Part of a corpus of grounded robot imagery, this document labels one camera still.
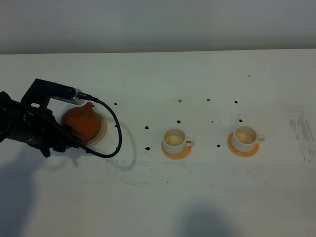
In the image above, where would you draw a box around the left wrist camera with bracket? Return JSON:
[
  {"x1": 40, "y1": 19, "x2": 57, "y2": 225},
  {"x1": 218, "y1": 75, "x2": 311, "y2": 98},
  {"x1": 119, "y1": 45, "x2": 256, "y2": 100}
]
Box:
[{"x1": 21, "y1": 79, "x2": 84, "y2": 111}]

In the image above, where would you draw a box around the cream teapot saucer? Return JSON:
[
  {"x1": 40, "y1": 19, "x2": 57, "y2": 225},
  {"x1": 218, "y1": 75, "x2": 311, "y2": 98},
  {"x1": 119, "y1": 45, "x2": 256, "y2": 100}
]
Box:
[{"x1": 85, "y1": 113, "x2": 107, "y2": 146}]

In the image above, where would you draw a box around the white right teacup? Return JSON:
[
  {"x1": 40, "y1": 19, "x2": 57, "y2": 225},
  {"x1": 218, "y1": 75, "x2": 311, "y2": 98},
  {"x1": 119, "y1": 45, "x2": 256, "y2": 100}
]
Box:
[{"x1": 231, "y1": 125, "x2": 266, "y2": 153}]

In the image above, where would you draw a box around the orange coaster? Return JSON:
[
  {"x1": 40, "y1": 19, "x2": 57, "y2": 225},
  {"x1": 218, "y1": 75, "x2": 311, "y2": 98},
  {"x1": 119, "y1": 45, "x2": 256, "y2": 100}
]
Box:
[
  {"x1": 161, "y1": 145, "x2": 192, "y2": 160},
  {"x1": 227, "y1": 132, "x2": 260, "y2": 158}
]

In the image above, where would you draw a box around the orange left coaster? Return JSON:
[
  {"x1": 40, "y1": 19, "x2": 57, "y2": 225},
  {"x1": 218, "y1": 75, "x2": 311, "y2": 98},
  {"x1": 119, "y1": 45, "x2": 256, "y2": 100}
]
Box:
[{"x1": 161, "y1": 145, "x2": 192, "y2": 160}]

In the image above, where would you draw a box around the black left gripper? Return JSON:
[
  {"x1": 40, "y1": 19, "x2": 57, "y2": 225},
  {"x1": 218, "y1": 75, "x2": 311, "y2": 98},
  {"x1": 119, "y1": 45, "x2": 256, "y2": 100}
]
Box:
[{"x1": 21, "y1": 104, "x2": 79, "y2": 158}]

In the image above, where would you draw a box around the orange right coaster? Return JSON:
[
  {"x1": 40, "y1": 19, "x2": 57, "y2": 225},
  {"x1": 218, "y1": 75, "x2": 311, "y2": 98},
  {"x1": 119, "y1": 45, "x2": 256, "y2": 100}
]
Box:
[{"x1": 227, "y1": 132, "x2": 260, "y2": 158}]

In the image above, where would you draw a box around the braided black camera cable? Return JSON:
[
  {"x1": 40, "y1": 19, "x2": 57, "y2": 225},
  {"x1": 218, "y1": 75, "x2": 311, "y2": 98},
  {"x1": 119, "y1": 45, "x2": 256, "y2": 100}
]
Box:
[{"x1": 24, "y1": 92, "x2": 122, "y2": 158}]

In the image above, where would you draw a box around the white left teacup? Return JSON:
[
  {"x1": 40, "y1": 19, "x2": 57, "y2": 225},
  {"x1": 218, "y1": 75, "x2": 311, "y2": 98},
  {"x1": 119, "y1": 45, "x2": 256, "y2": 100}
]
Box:
[{"x1": 162, "y1": 128, "x2": 195, "y2": 154}]

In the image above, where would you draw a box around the brown clay teapot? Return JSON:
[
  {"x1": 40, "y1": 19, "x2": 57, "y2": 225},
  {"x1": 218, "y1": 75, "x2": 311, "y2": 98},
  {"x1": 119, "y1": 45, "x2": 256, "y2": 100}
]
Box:
[{"x1": 60, "y1": 102, "x2": 101, "y2": 143}]

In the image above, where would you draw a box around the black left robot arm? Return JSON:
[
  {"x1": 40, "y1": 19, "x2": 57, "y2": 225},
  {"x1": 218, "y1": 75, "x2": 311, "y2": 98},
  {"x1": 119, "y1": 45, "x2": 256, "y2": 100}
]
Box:
[{"x1": 0, "y1": 91, "x2": 79, "y2": 158}]

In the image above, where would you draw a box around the white teacup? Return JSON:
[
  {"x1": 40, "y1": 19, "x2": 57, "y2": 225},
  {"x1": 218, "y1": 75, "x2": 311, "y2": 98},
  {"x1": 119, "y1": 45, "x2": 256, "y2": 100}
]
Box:
[
  {"x1": 231, "y1": 125, "x2": 266, "y2": 153},
  {"x1": 162, "y1": 128, "x2": 195, "y2": 154}
]

